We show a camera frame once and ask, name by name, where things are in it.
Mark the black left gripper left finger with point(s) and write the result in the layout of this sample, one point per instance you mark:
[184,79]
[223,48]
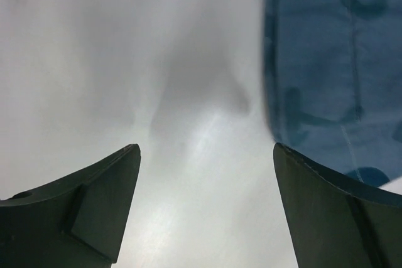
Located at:
[76,221]

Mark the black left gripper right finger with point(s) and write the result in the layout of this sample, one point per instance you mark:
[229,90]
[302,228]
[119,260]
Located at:
[334,220]

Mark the blue letter-print placemat cloth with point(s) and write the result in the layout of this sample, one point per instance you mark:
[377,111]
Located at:
[332,73]

